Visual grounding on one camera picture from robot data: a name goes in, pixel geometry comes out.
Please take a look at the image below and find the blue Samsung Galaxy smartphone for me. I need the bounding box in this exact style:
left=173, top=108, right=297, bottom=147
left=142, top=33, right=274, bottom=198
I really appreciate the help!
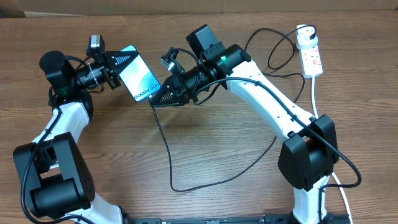
left=119, top=45, right=161, bottom=102

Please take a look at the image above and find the white power strip cord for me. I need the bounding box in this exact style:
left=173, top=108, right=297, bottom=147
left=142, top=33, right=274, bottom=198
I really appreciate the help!
left=310, top=76, right=354, bottom=224

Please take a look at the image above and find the white charger plug adapter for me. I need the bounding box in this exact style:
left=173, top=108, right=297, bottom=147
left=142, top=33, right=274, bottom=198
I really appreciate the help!
left=295, top=24, right=318, bottom=50

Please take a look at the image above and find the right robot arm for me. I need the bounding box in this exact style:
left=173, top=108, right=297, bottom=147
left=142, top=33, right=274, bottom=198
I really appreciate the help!
left=150, top=24, right=339, bottom=223

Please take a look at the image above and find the white power strip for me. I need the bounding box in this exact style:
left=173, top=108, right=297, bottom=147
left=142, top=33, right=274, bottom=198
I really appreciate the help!
left=298, top=44, right=323, bottom=78

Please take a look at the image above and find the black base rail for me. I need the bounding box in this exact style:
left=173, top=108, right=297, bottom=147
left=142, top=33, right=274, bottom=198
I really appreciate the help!
left=124, top=211, right=352, bottom=224

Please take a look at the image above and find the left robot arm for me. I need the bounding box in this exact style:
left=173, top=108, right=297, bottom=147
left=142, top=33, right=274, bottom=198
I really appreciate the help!
left=13, top=46, right=139, bottom=223

